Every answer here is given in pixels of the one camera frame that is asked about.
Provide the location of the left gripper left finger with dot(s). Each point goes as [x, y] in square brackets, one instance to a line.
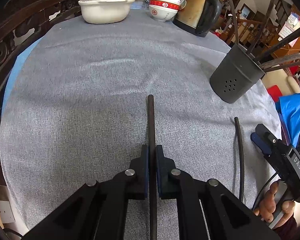
[97, 210]

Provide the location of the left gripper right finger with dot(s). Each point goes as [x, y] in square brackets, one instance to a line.
[207, 209]

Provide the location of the dark chopstick six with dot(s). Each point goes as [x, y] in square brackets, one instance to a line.
[152, 170]

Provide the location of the dark chopstick four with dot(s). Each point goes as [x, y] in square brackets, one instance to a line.
[281, 60]

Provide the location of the dark chopstick two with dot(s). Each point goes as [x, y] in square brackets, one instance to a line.
[262, 26]

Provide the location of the person's right hand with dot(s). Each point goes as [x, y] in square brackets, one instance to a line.
[267, 206]

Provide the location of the red plastic child chair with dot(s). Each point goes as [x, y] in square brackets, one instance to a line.
[274, 92]

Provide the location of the cream armchair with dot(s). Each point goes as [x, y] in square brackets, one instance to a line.
[286, 83]

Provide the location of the grey table cloth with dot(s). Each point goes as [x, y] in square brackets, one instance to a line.
[75, 109]

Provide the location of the dark grey utensil holder cup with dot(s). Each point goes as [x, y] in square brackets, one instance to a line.
[235, 75]

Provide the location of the wooden staircase railing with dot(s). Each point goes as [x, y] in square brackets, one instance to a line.
[247, 32]

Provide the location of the gold black electric kettle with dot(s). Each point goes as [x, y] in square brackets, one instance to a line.
[197, 16]

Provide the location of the dark carved wooden sideboard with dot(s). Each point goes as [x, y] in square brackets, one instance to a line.
[23, 22]

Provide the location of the red white stacked bowls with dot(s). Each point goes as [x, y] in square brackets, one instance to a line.
[163, 10]

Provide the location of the wall calendar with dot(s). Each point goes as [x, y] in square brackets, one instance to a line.
[292, 24]

